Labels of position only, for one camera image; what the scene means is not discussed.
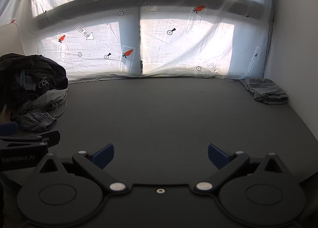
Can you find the folded grey garment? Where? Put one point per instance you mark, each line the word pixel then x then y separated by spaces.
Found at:
pixel 267 91

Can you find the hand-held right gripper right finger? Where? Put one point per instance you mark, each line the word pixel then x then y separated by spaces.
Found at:
pixel 216 154

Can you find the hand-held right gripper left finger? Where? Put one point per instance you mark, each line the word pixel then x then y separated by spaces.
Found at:
pixel 104 154

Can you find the grey hooded sweatshirt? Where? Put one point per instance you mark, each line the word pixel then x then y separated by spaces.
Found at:
pixel 47 100

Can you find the dark checkered cloth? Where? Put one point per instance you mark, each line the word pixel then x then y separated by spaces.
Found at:
pixel 34 121

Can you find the white printed curtain sheet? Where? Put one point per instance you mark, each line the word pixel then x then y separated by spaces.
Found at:
pixel 159 31

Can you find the black pants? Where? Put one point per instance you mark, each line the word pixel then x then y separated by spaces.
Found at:
pixel 37 68

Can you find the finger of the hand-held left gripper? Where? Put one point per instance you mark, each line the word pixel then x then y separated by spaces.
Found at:
pixel 8 128
pixel 51 138

